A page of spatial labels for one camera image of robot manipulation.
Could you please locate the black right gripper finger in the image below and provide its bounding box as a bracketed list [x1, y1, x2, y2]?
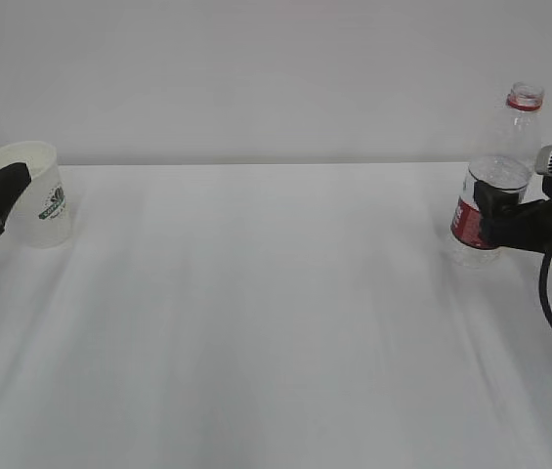
[474, 181, 552, 253]

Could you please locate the white paper cup green logo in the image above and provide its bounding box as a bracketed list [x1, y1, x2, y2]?
[0, 141, 71, 248]

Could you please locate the clear plastic water bottle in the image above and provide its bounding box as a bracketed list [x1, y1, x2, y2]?
[446, 82, 545, 267]

